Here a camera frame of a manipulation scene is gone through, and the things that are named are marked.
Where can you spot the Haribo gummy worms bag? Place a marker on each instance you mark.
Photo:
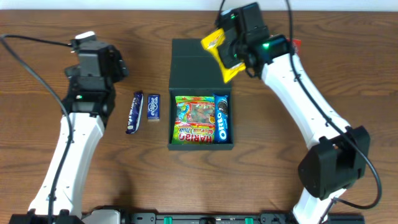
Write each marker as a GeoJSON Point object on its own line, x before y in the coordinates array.
{"type": "Point", "coordinates": [195, 120]}

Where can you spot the blue Oreo cookie pack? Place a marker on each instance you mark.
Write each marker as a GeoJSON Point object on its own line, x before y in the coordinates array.
{"type": "Point", "coordinates": [221, 115]}

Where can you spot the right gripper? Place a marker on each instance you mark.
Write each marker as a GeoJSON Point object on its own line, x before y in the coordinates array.
{"type": "Point", "coordinates": [228, 54]}

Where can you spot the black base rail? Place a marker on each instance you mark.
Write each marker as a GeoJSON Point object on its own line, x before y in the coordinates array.
{"type": "Point", "coordinates": [264, 218]}

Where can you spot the dark green gift box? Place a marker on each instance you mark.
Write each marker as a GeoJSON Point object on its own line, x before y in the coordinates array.
{"type": "Point", "coordinates": [194, 72]}

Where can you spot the red Hacks candy bag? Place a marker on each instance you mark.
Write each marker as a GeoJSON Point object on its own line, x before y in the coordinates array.
{"type": "Point", "coordinates": [297, 43]}

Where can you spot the yellow Hacks candy bag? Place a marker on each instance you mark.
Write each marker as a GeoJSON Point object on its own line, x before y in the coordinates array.
{"type": "Point", "coordinates": [210, 44]}

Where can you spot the blue Eclipse mints tin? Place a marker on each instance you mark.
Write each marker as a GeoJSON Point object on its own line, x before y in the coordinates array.
{"type": "Point", "coordinates": [153, 107]}

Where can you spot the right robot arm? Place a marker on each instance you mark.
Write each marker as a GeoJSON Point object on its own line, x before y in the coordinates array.
{"type": "Point", "coordinates": [337, 153]}

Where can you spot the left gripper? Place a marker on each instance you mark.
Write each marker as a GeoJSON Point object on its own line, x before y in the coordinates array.
{"type": "Point", "coordinates": [117, 65]}

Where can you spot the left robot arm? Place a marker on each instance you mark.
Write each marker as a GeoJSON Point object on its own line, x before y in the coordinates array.
{"type": "Point", "coordinates": [86, 109]}

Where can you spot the purple Dairy Milk bar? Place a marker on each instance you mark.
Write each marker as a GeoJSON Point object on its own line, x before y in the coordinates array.
{"type": "Point", "coordinates": [135, 113]}

